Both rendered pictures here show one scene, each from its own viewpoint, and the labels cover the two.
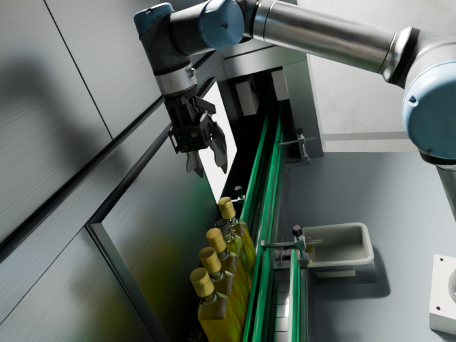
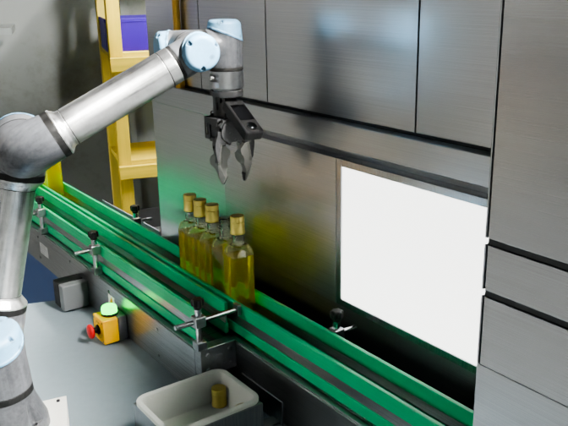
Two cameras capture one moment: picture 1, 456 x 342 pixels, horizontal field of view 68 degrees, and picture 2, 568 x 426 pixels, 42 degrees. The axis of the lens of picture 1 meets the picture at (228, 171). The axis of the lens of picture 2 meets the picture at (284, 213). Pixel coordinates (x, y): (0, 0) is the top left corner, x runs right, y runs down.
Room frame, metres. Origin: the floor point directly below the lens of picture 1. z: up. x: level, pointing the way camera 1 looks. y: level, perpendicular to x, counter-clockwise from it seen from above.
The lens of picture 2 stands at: (1.74, -1.28, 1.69)
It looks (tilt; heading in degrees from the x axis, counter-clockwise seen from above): 17 degrees down; 124
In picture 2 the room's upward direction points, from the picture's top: 1 degrees counter-clockwise
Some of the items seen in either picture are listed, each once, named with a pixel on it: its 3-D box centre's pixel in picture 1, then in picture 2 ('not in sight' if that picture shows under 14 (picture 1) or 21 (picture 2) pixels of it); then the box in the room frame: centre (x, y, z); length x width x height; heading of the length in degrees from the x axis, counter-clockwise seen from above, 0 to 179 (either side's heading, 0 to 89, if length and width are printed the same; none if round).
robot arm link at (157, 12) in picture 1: (163, 39); (223, 45); (0.68, 0.04, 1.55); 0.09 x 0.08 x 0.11; 55
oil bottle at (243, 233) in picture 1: (242, 253); (239, 284); (0.70, 0.03, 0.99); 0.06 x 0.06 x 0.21; 69
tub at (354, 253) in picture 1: (333, 252); (198, 415); (0.78, -0.24, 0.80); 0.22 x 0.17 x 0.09; 70
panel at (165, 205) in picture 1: (195, 172); (335, 229); (0.93, 0.09, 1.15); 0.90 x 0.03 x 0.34; 160
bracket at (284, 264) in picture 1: (292, 271); (215, 357); (0.71, -0.09, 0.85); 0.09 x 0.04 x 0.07; 70
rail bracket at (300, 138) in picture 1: (298, 153); not in sight; (1.31, -0.32, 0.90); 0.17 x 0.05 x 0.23; 70
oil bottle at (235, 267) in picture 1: (235, 288); (215, 270); (0.59, 0.07, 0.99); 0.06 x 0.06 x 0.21; 71
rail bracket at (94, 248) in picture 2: not in sight; (87, 254); (0.13, 0.06, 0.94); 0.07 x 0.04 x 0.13; 70
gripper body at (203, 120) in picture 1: (188, 119); (226, 116); (0.67, 0.04, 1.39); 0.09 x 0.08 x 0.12; 159
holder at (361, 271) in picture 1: (325, 256); (210, 414); (0.79, -0.21, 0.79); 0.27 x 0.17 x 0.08; 70
